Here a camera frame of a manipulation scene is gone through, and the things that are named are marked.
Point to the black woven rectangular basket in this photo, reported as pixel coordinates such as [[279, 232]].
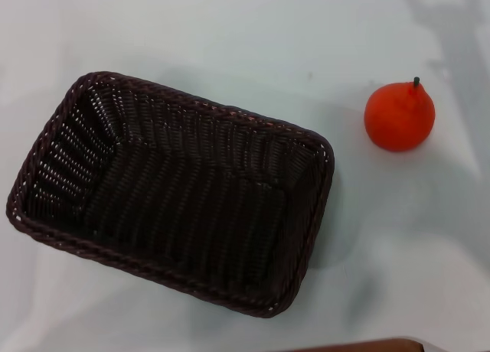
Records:
[[183, 199]]

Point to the orange-red pear-shaped toy fruit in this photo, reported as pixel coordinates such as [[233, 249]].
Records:
[[398, 118]]

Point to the brown rounded panel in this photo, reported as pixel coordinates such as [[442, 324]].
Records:
[[363, 346]]

